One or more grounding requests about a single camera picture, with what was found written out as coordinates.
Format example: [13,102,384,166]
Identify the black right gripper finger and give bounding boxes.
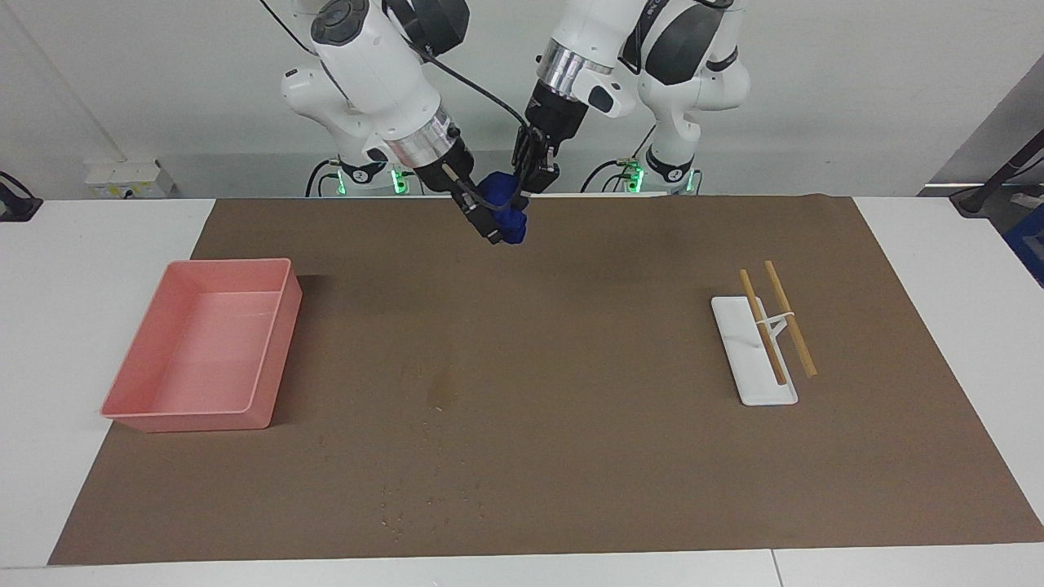
[463,200,505,244]

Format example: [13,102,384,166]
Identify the blue towel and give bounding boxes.
[476,170,529,245]

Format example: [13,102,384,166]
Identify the brown table mat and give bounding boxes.
[47,194,1044,566]

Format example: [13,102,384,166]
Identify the white rack with wooden rods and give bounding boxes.
[710,260,819,407]

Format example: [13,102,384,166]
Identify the pink plastic bin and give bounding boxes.
[100,258,303,433]

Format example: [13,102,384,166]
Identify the black stand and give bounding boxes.
[920,130,1044,217]

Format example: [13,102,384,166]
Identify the blue crate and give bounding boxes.
[1005,224,1044,288]

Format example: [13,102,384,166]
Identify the black left arm base cable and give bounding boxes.
[581,122,657,194]

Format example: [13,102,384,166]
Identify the black arm base cable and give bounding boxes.
[306,159,343,198]
[581,122,657,194]

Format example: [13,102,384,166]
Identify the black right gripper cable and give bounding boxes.
[404,33,533,131]

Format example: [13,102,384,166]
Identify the black right arm base cable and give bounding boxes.
[306,159,343,198]

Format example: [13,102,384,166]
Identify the white wall socket box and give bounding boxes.
[84,159,176,199]

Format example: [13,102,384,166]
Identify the black clamp mount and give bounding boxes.
[0,171,43,223]

